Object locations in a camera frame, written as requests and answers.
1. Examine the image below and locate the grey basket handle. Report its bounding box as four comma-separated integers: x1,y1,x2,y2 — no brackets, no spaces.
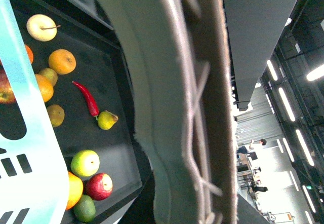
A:
98,0,238,223

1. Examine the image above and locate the mint green shopping basket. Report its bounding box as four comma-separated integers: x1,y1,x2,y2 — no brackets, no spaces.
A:
1,0,69,223

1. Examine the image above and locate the black fruit shelf tray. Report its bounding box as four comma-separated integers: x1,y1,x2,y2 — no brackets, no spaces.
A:
10,0,150,223

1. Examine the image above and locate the yellow green pear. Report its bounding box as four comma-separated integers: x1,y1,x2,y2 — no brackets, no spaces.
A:
97,110,119,130

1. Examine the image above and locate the red chili pepper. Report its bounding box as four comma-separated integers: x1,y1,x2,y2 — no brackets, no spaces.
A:
72,81,99,120

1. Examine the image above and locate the green apple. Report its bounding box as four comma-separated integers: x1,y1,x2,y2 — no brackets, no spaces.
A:
70,150,100,177

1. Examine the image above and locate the red apple with cut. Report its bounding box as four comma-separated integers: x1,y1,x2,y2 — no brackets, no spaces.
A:
85,173,113,201

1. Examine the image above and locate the orange tangerine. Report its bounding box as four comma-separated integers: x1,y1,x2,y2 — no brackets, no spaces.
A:
48,49,76,74

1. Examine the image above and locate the dark green avocado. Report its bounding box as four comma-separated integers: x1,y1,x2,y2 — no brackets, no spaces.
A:
73,195,96,223

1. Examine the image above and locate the pale yellow apple with stem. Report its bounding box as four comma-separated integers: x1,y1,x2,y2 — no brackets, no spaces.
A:
26,14,61,42

